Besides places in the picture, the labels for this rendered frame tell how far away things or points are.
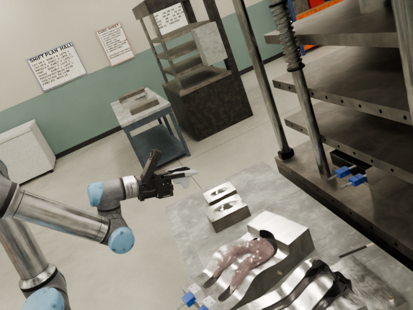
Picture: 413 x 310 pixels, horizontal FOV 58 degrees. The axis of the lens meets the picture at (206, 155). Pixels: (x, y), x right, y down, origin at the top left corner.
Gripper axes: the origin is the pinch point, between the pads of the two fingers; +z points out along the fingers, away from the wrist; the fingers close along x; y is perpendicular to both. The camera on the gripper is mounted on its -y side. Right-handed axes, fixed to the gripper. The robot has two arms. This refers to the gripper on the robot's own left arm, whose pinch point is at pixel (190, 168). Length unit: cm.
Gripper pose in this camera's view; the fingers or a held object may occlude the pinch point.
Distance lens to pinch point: 131.6
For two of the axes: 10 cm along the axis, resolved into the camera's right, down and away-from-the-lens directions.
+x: 4.2, 1.3, -9.0
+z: 9.0, -1.7, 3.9
